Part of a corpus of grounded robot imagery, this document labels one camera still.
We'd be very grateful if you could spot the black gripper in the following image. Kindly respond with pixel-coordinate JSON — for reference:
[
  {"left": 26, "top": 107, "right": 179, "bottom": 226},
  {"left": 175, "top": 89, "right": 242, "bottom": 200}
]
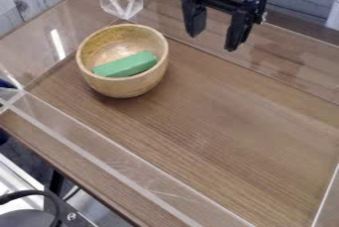
[{"left": 181, "top": 0, "right": 269, "bottom": 52}]

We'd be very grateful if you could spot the green rectangular block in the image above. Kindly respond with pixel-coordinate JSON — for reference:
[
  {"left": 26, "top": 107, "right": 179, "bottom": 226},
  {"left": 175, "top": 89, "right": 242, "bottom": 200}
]
[{"left": 91, "top": 51, "right": 158, "bottom": 77}]

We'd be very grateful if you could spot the brown wooden bowl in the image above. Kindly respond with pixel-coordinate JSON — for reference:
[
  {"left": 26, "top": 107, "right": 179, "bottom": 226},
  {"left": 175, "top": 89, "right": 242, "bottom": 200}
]
[{"left": 76, "top": 23, "right": 170, "bottom": 98}]

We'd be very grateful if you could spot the black table leg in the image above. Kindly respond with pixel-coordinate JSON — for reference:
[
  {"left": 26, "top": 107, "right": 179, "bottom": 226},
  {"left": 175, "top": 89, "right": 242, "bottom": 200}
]
[{"left": 50, "top": 170, "right": 66, "bottom": 195}]

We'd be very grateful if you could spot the clear acrylic enclosure wall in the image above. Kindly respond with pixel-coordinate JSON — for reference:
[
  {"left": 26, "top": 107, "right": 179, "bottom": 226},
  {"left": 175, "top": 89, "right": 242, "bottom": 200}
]
[{"left": 0, "top": 0, "right": 339, "bottom": 227}]

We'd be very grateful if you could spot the black metal bracket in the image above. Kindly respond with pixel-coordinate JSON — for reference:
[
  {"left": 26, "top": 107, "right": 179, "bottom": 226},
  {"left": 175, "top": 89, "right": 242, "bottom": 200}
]
[{"left": 56, "top": 195, "right": 98, "bottom": 227}]

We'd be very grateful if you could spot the black cable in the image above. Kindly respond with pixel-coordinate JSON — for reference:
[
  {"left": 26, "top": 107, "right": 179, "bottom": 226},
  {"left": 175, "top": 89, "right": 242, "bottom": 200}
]
[{"left": 0, "top": 189, "right": 64, "bottom": 227}]

